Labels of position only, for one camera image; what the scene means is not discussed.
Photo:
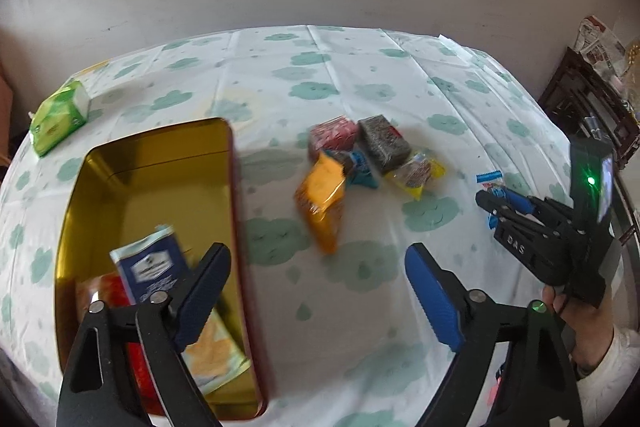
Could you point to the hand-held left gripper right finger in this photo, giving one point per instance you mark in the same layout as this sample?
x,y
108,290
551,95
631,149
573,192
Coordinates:
x,y
435,302

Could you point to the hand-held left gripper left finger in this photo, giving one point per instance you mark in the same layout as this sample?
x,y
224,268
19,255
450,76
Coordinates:
x,y
200,302

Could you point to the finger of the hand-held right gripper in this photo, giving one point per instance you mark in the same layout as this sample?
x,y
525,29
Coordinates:
x,y
522,203
500,212

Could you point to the blue and white candy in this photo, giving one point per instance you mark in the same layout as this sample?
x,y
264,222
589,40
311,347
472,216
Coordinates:
x,y
490,179

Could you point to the clear bag of orange snacks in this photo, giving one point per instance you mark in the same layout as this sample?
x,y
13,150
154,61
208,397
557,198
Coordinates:
x,y
215,357

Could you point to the blue and white cracker packet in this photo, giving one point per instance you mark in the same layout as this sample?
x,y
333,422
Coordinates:
x,y
150,264

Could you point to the yellow snack packet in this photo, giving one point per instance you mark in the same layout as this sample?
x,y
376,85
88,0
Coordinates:
x,y
415,174

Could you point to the red snack packet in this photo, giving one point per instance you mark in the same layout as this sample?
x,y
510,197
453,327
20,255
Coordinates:
x,y
137,372

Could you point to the clear packet with orange print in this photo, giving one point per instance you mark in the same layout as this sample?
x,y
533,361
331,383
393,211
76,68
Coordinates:
x,y
92,289

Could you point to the grey sesame snack block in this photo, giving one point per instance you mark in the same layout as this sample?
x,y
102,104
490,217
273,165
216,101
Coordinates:
x,y
382,142

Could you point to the maroon and gold tin box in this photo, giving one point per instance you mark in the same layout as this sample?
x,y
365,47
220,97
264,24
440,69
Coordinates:
x,y
150,167

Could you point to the blue snack packet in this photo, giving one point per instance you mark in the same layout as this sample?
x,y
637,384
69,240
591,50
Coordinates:
x,y
360,172

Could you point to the orange snack packet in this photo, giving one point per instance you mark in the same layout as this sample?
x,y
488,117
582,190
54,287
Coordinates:
x,y
320,202

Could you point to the dark red snack block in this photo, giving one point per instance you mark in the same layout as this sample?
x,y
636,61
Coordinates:
x,y
332,134

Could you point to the person's right forearm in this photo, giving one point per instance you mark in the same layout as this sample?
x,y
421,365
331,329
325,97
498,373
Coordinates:
x,y
615,382

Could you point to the person's right hand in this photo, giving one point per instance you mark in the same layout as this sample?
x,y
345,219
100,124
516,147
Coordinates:
x,y
590,327

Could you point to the dark wooden chair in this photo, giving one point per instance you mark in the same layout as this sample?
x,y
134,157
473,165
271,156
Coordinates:
x,y
570,92

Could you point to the printed paper bundle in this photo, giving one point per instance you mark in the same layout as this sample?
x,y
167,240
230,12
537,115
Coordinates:
x,y
600,47

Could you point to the cloud print tablecloth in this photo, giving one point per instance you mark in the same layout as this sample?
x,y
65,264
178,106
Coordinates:
x,y
350,67

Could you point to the green tissue pack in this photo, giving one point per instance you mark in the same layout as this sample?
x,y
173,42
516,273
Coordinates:
x,y
57,117

